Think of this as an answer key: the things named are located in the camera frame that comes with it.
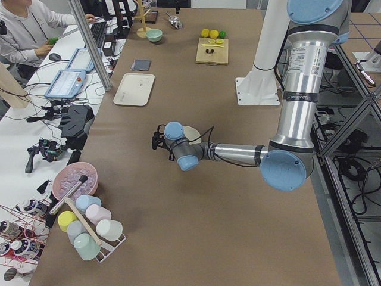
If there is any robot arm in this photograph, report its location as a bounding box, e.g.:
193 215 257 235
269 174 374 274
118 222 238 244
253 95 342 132
158 1 352 191

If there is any cream rectangular tray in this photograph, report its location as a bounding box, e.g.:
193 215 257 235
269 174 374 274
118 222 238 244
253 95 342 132
113 73 155 107

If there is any dark framed tray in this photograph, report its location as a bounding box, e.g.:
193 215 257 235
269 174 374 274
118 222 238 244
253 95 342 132
145 11 158 24

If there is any cream round plate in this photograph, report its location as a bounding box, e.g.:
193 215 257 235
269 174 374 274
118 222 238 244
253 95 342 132
183 126 202 145

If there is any grey folded cloth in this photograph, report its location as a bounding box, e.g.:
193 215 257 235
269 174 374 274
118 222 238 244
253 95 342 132
131 59 151 72

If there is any wooden cutting board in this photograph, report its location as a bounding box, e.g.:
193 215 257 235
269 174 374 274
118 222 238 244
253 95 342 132
195 38 229 65

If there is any yellow plastic knife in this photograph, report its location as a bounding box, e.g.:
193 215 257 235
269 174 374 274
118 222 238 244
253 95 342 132
201 43 224 48

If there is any whole yellow lemon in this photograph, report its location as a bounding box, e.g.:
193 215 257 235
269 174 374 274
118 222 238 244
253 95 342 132
201 29 210 38
208 30 220 39

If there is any black tipped metal muddler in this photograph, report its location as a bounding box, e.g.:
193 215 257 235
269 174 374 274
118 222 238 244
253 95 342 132
49 175 88 215

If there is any green lime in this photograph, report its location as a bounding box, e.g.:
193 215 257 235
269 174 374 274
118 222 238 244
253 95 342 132
219 30 226 39

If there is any mint green bowl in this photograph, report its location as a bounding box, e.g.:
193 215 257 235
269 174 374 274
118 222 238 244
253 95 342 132
146 29 163 42

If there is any black stand device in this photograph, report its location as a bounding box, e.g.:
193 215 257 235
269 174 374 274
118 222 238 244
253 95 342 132
58 105 95 150

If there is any white plastic cup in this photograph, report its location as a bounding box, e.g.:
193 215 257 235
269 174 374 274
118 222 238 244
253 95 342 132
96 219 123 241

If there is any pink plastic cup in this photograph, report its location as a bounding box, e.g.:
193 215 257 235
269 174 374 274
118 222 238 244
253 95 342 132
85 204 112 225

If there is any wooden cup tree stand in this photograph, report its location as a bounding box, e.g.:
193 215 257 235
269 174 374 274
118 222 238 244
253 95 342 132
132 0 152 38

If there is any blue plastic cup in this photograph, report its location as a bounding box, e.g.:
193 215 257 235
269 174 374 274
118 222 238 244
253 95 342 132
75 195 102 213

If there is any metal scoop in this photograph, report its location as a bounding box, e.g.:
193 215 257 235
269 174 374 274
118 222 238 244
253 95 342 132
165 11 183 29

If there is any pink bowl with ice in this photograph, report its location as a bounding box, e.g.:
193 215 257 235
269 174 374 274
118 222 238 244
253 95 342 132
52 162 98 201

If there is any far blue teach pendant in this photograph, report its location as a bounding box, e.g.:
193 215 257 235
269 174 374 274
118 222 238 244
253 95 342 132
66 48 94 73

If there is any blue teach pendant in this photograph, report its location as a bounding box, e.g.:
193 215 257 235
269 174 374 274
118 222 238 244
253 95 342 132
45 69 86 100
66 48 94 73

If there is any near blue teach pendant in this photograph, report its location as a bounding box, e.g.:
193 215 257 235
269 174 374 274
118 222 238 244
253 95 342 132
45 69 86 100

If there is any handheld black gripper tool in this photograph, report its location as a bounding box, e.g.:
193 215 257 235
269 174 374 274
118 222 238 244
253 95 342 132
25 139 63 173

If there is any grey plastic cup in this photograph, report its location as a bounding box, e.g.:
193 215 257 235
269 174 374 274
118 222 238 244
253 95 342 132
67 220 87 244

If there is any black keyboard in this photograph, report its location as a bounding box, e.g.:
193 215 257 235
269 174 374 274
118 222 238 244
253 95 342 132
90 21 107 48

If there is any yellow plastic cup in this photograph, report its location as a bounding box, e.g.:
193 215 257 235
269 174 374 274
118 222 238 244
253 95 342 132
58 210 78 232

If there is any mint plastic cup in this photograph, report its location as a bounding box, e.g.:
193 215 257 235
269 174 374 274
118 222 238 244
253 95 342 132
73 233 101 261

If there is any computer mouse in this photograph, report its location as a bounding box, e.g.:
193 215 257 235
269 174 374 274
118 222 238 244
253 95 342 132
49 53 61 61

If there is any seated person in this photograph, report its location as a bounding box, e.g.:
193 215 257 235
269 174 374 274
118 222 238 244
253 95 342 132
0 0 96 87

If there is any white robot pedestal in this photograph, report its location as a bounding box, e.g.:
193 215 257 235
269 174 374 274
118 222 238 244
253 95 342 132
236 0 290 105

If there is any white wire cup rack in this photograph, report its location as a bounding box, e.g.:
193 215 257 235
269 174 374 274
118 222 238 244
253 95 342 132
90 234 127 263

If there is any aluminium frame post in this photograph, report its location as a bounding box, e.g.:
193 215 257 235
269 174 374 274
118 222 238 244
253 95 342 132
68 0 111 92

